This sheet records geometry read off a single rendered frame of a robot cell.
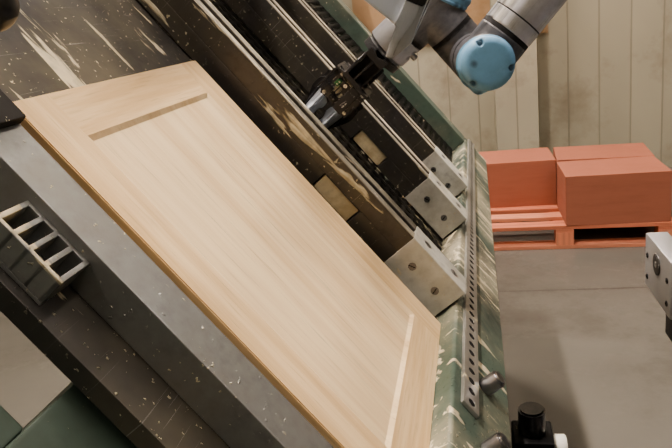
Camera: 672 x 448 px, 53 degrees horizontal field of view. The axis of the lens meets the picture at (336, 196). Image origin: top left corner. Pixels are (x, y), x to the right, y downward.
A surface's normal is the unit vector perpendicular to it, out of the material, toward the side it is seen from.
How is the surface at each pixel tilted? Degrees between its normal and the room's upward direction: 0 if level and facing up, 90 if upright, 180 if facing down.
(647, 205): 90
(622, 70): 90
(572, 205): 90
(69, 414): 53
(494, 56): 90
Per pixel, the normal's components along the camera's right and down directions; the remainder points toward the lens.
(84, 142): 0.71, -0.62
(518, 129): -0.17, 0.28
